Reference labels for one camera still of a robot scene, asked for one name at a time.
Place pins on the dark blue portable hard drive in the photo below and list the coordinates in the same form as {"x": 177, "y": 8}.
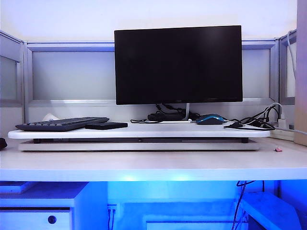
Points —
{"x": 106, "y": 125}

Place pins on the black power adapter brick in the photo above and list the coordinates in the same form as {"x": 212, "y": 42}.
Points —
{"x": 165, "y": 116}

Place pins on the white riser platform board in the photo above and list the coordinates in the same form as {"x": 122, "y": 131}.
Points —
{"x": 156, "y": 133}

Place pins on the silver monitor stand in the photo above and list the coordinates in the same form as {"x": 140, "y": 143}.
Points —
{"x": 187, "y": 112}

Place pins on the blue and black mouse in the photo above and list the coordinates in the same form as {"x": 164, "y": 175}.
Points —
{"x": 208, "y": 119}

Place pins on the black computer monitor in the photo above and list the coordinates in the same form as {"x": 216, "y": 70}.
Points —
{"x": 178, "y": 64}

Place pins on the grey framed back partition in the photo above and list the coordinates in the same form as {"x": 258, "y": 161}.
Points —
{"x": 72, "y": 74}

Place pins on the black computer keyboard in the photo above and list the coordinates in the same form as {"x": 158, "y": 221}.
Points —
{"x": 60, "y": 123}

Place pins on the white tissue pack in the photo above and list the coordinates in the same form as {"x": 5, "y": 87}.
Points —
{"x": 49, "y": 116}

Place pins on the white plug charger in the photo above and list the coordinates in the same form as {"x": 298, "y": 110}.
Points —
{"x": 282, "y": 122}

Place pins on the white power strip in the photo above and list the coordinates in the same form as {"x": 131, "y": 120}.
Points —
{"x": 283, "y": 133}

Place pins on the grey framed side partition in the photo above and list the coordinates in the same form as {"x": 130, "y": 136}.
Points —
{"x": 288, "y": 100}
{"x": 9, "y": 72}

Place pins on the white drawer cabinet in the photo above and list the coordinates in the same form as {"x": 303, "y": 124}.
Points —
{"x": 36, "y": 206}

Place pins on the white slanted box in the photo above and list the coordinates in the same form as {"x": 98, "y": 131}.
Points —
{"x": 269, "y": 208}

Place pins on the black rounded object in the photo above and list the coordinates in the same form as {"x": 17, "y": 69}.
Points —
{"x": 2, "y": 144}

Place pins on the light wooden post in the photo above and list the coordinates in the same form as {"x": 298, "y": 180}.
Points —
{"x": 301, "y": 72}

